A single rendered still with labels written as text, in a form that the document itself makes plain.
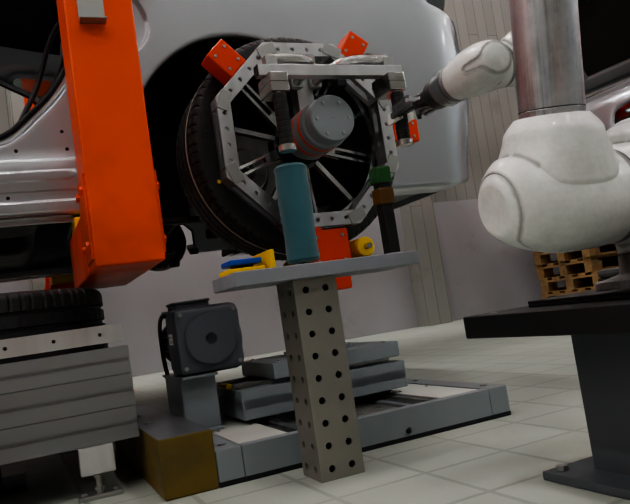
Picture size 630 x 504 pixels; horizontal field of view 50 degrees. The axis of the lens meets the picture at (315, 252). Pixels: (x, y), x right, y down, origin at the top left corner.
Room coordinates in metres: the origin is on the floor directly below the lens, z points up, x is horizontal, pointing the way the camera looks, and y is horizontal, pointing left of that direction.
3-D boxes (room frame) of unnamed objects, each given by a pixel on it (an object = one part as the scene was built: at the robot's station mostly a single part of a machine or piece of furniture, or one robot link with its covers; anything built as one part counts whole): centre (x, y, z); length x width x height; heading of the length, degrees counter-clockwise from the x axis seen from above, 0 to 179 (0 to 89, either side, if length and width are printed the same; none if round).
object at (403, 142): (1.80, -0.28, 0.83); 0.04 x 0.04 x 0.16
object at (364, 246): (2.09, -0.10, 0.51); 0.29 x 0.06 x 0.06; 24
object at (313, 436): (1.50, 0.03, 0.21); 0.10 x 0.10 x 0.42; 24
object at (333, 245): (1.98, -0.01, 0.48); 0.16 x 0.12 x 0.17; 24
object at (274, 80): (1.69, 0.04, 0.93); 0.09 x 0.05 x 0.05; 24
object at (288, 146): (1.66, 0.03, 0.83); 0.04 x 0.04 x 0.16
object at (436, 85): (1.59, -0.38, 0.83); 0.09 x 0.06 x 0.09; 114
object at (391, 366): (2.08, 0.09, 0.13); 0.50 x 0.36 x 0.10; 114
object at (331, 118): (1.88, -0.06, 0.85); 0.21 x 0.14 x 0.14; 24
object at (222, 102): (1.95, -0.03, 0.85); 0.54 x 0.07 x 0.54; 114
